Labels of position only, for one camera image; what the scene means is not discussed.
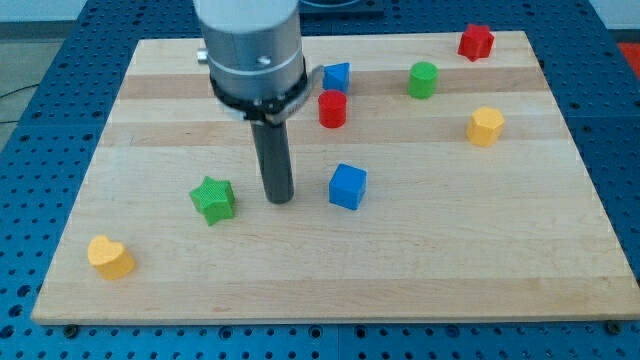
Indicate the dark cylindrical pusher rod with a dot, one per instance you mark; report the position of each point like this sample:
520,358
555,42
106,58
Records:
272,149

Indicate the blue cube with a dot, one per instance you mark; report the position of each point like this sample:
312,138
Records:
347,186

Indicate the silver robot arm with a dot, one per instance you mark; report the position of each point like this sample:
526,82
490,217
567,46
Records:
257,68

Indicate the green star block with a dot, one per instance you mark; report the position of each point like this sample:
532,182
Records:
214,200

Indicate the red star block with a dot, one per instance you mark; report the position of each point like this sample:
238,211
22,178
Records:
476,42

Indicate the red cylinder block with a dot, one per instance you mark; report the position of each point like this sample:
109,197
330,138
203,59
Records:
332,108

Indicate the blue triangular prism block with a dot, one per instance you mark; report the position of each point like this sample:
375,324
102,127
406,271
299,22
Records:
337,77

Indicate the wooden board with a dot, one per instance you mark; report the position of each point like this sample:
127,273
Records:
447,231

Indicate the green cylinder block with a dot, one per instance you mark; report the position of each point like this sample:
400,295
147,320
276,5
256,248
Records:
423,78

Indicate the yellow heart block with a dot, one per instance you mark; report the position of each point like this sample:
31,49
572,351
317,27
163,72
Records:
111,259

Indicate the yellow hexagon block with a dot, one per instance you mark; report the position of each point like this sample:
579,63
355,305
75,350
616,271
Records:
485,126

